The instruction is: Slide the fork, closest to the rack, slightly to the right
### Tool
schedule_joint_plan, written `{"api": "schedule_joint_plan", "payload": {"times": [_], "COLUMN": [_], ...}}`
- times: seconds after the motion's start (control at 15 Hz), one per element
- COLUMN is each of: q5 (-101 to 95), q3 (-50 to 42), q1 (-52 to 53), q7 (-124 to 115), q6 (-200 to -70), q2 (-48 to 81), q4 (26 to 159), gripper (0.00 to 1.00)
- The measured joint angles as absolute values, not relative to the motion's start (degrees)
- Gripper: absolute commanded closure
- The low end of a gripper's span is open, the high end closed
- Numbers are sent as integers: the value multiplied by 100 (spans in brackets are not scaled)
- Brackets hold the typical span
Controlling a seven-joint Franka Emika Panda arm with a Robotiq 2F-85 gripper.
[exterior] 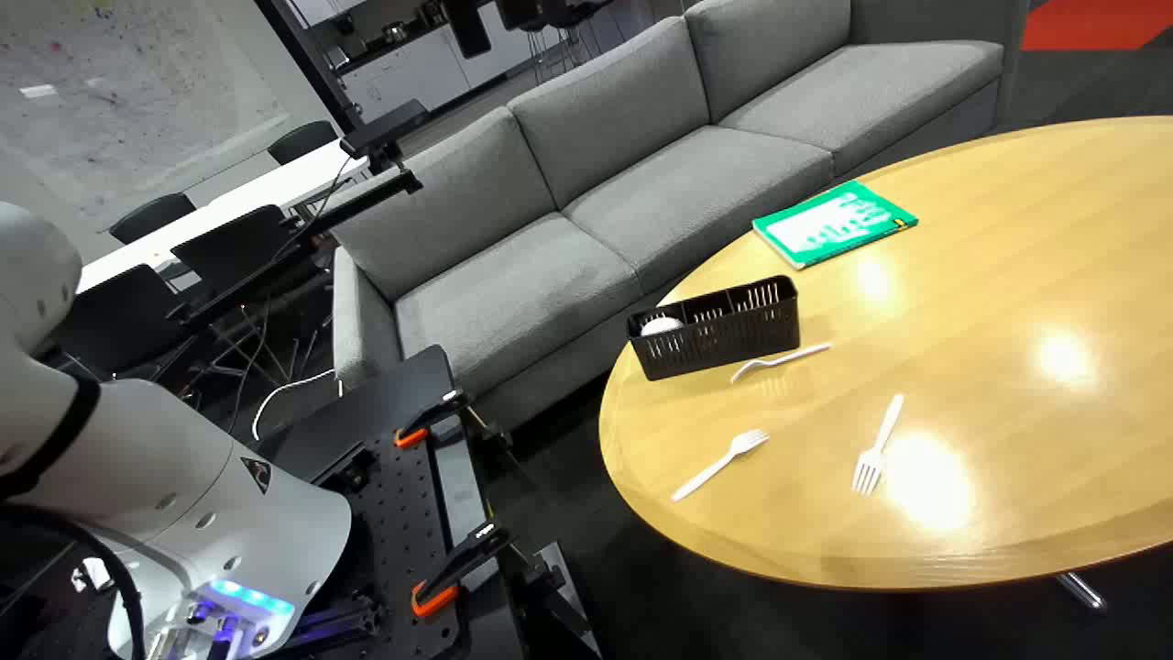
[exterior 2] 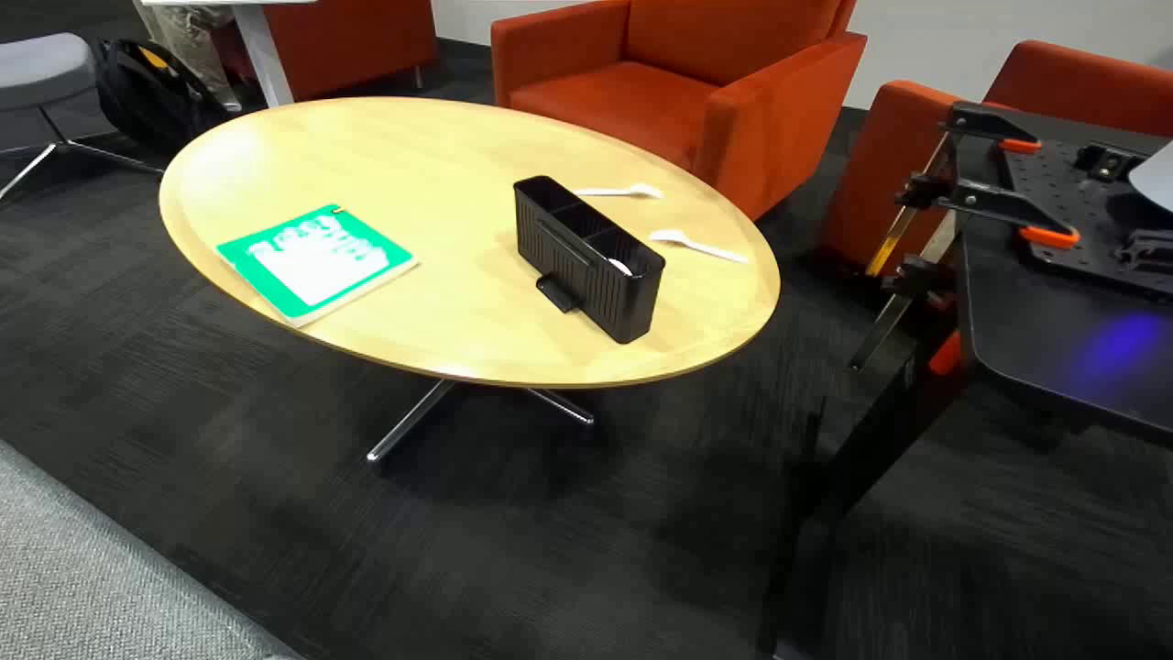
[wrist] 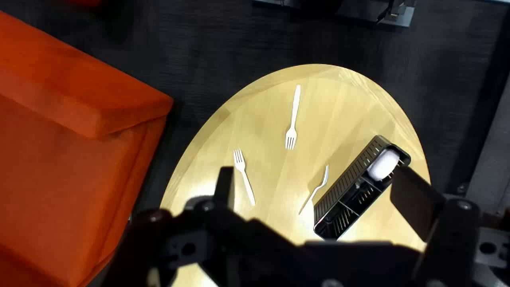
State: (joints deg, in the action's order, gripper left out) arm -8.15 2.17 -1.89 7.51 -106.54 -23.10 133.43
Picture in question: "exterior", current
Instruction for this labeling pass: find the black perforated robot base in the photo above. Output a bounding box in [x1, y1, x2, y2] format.
[259, 347, 600, 660]

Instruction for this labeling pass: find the white desk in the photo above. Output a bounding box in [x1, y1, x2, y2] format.
[76, 144, 367, 293]

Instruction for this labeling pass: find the orange black clamp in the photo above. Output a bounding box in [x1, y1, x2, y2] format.
[394, 387, 469, 450]
[407, 523, 506, 620]

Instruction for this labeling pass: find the orange black clamp rear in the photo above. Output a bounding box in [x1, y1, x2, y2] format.
[394, 387, 469, 450]

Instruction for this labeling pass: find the orange black clamp front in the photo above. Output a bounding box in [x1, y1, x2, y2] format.
[407, 523, 506, 620]

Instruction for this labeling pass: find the black office chair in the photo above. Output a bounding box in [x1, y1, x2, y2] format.
[110, 189, 193, 242]
[266, 121, 334, 164]

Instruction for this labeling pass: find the white plastic fork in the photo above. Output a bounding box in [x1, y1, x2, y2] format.
[731, 342, 837, 384]
[851, 393, 904, 496]
[670, 429, 769, 503]

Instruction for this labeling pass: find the black cutlery rack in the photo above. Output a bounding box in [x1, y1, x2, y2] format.
[626, 274, 798, 382]

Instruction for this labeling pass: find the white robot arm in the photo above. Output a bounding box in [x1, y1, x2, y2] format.
[0, 202, 351, 660]

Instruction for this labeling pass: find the green cutting mat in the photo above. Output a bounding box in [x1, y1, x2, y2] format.
[750, 180, 918, 266]

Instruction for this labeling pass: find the white cable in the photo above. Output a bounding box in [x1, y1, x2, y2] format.
[249, 365, 337, 446]

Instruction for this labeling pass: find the grey sofa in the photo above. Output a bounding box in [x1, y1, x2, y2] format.
[334, 0, 1029, 429]

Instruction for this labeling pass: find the black office chair far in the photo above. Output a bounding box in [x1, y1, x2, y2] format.
[266, 121, 334, 164]

